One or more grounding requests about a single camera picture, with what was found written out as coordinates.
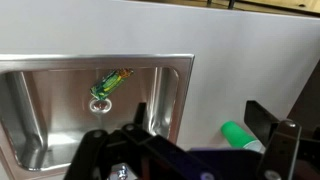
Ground green plastic cup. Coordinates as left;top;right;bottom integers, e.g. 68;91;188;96
220;120;266;154

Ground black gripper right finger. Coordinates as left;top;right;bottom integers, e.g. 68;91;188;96
244;99;320;180

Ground stainless steel sink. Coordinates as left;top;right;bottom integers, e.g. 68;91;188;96
0;53;196;180

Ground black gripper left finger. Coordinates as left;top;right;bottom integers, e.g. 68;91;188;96
63;102;222;180

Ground round sink drain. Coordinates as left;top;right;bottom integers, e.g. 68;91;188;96
88;97;113;115

